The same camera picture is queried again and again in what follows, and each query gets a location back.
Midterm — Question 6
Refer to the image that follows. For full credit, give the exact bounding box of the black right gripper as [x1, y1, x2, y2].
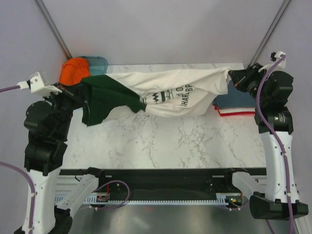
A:
[230, 62, 270, 105]

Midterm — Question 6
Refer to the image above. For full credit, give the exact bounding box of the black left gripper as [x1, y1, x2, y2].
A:
[44, 80, 88, 137]

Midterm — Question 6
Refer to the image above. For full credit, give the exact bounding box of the white and green t shirt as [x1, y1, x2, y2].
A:
[81, 67, 231, 126]

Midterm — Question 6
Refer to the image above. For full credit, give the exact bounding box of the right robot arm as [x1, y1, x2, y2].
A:
[223, 64, 309, 220]

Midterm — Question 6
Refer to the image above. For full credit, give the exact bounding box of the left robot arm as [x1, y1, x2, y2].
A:
[15, 85, 107, 234]

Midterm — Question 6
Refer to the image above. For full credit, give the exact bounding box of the folded grey-blue t shirt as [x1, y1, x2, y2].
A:
[212, 81, 256, 109]

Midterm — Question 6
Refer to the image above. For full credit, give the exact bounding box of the orange crumpled t shirt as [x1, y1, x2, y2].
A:
[59, 58, 90, 86]

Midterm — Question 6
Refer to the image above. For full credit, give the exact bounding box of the folded white t shirt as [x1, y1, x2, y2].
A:
[218, 108, 254, 114]

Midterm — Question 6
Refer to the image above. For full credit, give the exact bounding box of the folded red t shirt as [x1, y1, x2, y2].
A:
[214, 105, 255, 117]

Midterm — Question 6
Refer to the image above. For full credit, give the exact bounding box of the teal plastic bin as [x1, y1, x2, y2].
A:
[82, 56, 108, 76]

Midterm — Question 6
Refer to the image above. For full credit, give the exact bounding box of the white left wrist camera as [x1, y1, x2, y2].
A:
[17, 72, 62, 97]

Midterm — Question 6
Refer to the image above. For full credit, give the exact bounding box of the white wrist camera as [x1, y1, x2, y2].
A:
[258, 51, 286, 74]
[17, 72, 62, 97]

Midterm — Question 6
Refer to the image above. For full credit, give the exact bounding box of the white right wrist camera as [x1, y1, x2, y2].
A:
[258, 51, 286, 74]

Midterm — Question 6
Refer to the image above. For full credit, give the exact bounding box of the right aluminium frame post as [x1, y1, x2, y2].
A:
[248, 0, 292, 66]

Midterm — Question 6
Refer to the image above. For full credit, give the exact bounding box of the aluminium frame post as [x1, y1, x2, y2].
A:
[33, 0, 72, 60]
[248, 0, 292, 66]

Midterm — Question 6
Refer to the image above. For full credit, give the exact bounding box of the left aluminium frame post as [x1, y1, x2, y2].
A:
[33, 0, 72, 60]

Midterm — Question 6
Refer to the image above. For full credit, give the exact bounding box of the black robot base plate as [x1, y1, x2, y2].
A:
[58, 167, 269, 201]

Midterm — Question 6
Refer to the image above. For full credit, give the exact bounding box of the white slotted cable duct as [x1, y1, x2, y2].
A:
[55, 192, 252, 205]

